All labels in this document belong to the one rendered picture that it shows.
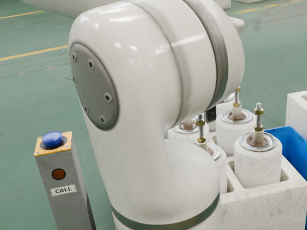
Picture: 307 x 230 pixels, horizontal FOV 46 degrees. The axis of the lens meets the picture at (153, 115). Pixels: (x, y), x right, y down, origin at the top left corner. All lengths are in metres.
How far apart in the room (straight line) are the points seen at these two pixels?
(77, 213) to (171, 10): 0.63
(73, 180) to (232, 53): 0.56
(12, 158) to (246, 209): 0.89
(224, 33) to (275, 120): 1.15
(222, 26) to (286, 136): 0.89
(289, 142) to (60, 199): 0.67
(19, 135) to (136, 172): 1.30
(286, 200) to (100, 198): 0.52
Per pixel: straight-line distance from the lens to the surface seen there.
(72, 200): 0.78
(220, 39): 0.24
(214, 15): 0.24
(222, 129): 0.85
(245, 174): 0.78
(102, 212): 1.03
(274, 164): 0.77
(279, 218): 0.82
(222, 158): 0.73
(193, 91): 0.22
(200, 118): 0.70
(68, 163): 0.73
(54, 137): 0.73
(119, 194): 0.27
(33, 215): 1.09
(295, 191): 0.79
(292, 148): 1.12
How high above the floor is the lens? 0.67
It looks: 28 degrees down
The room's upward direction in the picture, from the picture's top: 7 degrees counter-clockwise
